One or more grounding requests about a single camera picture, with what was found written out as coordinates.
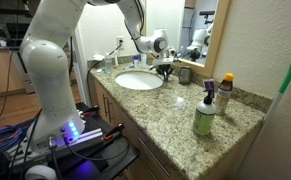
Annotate aluminium extrusion rail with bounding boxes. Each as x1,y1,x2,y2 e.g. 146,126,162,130
4,126,103,168

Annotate folded paper leaflet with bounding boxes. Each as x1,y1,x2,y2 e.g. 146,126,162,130
92,54,105,61

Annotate orange cap spray can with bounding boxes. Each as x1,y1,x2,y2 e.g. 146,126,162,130
214,73,234,115

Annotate blue orange cable bundle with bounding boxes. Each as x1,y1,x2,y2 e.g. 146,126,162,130
0,124,28,156

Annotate tall white slim tube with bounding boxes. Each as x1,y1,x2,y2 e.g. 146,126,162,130
140,53,147,67

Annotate wall power outlet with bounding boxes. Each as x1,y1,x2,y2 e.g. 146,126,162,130
116,36,124,47

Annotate cabinet drawer handle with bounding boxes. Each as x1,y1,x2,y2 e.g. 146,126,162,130
102,94,107,117
107,99,113,124

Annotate black power cable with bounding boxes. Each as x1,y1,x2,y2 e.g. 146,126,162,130
85,40,124,108

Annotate blue cap small bottle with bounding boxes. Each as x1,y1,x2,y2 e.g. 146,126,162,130
133,55,139,68

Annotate grey metal cup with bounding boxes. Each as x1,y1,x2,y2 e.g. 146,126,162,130
179,66,191,84

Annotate orange black clamp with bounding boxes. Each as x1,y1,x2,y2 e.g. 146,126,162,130
102,123,124,141
78,105,99,118

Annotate wood framed mirror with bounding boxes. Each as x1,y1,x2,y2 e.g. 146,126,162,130
144,0,231,77

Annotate orange black clamp near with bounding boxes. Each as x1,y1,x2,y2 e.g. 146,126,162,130
102,123,124,141

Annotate clear plastic water bottle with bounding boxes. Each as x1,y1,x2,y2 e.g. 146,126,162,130
104,53,113,73

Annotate orange black clamp far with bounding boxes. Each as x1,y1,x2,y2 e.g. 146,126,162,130
78,105,99,118

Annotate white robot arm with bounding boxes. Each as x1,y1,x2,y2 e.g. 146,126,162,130
20,0,168,153

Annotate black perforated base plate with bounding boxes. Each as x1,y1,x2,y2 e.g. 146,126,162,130
0,101,140,180

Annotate green soap pump bottle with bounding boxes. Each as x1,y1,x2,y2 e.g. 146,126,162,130
193,79,216,135

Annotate green white mop handle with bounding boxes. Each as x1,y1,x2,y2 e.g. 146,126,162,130
256,39,291,141

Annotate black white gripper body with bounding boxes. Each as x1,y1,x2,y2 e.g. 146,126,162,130
151,46,179,73

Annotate white oval sink basin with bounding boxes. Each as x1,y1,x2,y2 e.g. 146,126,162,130
115,71,163,90

